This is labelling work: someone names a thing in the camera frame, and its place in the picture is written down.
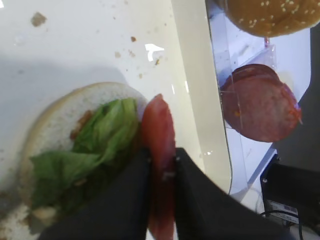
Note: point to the red tomato slice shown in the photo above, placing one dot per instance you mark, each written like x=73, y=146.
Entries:
x=158, y=136

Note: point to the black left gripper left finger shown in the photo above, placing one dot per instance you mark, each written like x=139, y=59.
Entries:
x=119, y=213

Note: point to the sesame bun top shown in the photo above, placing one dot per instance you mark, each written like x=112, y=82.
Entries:
x=272, y=18

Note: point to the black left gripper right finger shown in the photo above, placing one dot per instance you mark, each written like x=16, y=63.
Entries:
x=205, y=212

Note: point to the green lettuce leaf on bread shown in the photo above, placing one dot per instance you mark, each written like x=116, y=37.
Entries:
x=68, y=180

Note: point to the white bread slice on tray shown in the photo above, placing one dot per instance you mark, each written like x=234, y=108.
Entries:
x=51, y=131

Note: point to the black device box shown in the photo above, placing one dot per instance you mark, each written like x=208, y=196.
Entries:
x=293, y=190

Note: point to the red meat patty front slice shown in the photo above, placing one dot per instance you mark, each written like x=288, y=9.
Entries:
x=258, y=105

